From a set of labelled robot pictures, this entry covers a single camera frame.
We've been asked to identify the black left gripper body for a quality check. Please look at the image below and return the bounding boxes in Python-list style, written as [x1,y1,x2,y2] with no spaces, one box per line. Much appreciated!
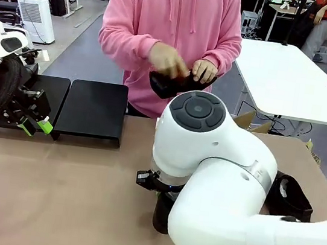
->
[0,83,55,131]

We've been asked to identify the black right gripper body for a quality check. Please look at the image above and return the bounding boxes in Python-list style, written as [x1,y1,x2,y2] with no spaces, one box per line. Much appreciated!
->
[154,188,179,206]

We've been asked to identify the black leather shoe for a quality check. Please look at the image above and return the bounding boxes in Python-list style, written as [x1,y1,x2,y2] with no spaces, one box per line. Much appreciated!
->
[146,65,220,107]
[265,170,319,224]
[151,194,179,236]

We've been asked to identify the person's right forearm pink sleeve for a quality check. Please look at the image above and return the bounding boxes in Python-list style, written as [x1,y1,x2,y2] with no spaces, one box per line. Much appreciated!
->
[94,25,163,75]

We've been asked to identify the person's left forearm pink sleeve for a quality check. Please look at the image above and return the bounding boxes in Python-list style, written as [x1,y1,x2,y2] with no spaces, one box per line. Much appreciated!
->
[211,35,243,78]

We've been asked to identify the black metal shoe stand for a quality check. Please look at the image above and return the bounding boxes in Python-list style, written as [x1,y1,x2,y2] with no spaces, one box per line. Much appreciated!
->
[49,76,130,150]
[0,68,72,144]

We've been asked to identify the person's left hand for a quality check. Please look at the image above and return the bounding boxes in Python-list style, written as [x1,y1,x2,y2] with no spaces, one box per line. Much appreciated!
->
[190,58,220,86]

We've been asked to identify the person's right hand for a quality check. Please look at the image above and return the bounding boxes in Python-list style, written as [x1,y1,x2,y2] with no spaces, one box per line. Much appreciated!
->
[145,40,195,81]

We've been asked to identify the white air purifier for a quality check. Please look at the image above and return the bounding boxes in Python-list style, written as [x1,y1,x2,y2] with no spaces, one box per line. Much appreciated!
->
[11,0,61,46]

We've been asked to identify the person's black trousers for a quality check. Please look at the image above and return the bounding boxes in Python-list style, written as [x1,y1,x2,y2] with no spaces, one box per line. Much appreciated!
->
[125,101,160,119]

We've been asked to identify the black low office chair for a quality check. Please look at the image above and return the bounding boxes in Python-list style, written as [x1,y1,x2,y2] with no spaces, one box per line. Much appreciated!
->
[0,0,25,27]

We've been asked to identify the black computer tower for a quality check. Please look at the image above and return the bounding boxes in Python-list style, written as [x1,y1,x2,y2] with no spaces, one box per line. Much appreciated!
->
[47,0,69,18]

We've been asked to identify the brown cardboard box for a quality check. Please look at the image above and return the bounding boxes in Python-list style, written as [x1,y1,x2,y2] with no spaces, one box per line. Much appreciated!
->
[232,108,275,135]

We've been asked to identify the person's pink hoodie torso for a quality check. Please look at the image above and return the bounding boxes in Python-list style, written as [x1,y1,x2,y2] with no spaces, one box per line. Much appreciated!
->
[88,0,248,129]

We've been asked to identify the white folding table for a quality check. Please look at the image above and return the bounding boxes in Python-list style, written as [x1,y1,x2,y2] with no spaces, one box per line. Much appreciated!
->
[227,37,327,127]

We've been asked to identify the white computer case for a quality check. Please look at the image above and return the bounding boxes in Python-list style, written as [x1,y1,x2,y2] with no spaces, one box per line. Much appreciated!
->
[239,10,261,37]

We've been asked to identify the grey plastic bin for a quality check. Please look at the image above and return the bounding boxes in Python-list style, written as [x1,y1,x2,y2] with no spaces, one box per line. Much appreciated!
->
[314,45,327,64]

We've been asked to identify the black tripod pole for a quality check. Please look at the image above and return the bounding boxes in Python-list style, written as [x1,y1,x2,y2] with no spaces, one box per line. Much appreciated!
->
[282,0,309,49]

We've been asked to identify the wooden top background desk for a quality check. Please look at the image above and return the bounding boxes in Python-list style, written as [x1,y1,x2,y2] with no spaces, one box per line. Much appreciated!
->
[263,2,308,47]

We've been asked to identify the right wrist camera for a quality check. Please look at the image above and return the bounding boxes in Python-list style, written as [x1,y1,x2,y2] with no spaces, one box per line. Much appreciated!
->
[135,168,160,192]

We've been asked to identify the black floor cable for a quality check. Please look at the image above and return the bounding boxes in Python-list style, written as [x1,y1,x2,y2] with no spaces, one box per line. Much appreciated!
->
[237,100,315,139]

